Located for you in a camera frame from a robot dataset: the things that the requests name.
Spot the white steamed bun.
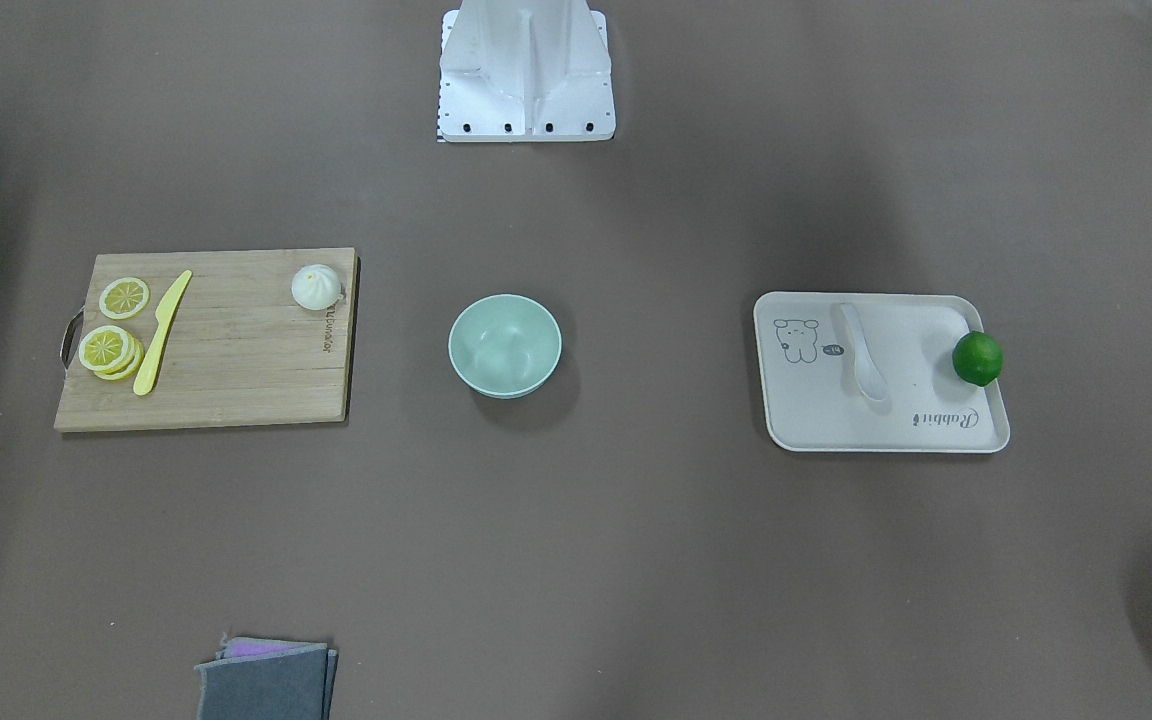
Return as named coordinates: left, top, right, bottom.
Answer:
left=291, top=264, right=344, bottom=311

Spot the white ceramic spoon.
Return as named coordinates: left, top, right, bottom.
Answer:
left=838, top=304, right=890, bottom=404

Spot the mint green bowl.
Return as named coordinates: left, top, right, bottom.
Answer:
left=447, top=293, right=563, bottom=397

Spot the beige rabbit tray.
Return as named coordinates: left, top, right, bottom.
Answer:
left=751, top=291, right=1011, bottom=454

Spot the green lime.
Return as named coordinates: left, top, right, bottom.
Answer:
left=952, top=331, right=1005, bottom=388

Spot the bamboo cutting board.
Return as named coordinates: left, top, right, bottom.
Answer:
left=54, top=247, right=358, bottom=433

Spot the yellow plastic knife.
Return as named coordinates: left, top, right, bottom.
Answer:
left=132, top=270, right=194, bottom=397

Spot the grey folded cloth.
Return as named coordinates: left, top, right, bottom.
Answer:
left=195, top=635, right=338, bottom=719

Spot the single lemon slice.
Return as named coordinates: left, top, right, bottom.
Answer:
left=99, top=275, right=151, bottom=323

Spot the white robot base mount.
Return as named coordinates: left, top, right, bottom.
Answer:
left=435, top=1, right=617, bottom=143

